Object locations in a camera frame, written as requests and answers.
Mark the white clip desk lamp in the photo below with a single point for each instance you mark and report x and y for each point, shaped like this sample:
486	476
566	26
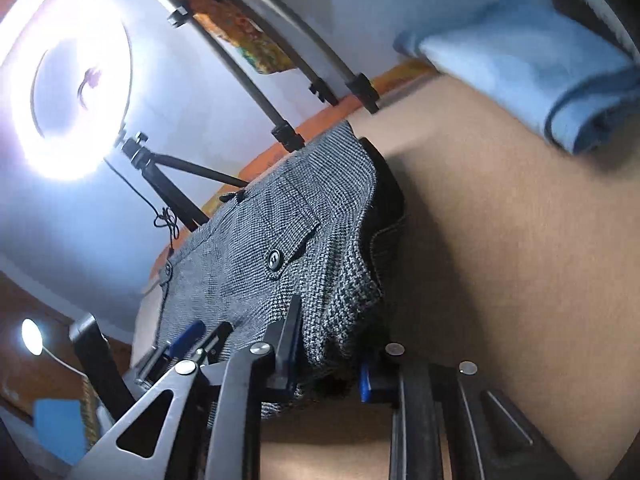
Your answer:
33	341

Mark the folded light blue jeans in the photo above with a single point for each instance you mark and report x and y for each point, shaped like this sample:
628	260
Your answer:
561	79

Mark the bright ring light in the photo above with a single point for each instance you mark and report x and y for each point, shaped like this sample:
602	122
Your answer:
75	78

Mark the orange floral bed sheet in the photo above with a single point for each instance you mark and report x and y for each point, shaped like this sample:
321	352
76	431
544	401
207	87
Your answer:
396	79

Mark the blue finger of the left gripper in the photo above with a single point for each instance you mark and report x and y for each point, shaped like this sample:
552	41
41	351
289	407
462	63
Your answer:
210	347
180	347

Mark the blue chair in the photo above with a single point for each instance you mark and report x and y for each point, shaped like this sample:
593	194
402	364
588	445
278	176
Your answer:
60	429

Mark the small black tripod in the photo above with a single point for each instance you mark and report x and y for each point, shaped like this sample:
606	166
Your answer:
149	163

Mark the grey checked shorts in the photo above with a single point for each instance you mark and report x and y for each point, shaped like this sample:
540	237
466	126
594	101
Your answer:
323	225

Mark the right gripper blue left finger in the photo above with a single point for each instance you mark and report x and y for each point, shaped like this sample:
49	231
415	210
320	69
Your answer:
201	421

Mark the leopard print cushion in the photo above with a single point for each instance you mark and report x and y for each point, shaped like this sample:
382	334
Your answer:
89	413

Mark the tall grey tripod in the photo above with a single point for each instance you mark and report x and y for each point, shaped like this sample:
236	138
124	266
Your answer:
358	85

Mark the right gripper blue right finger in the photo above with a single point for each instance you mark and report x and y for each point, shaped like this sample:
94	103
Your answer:
443	417

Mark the colourful hanging fabric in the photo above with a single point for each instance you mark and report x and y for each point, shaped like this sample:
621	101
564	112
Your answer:
225	21

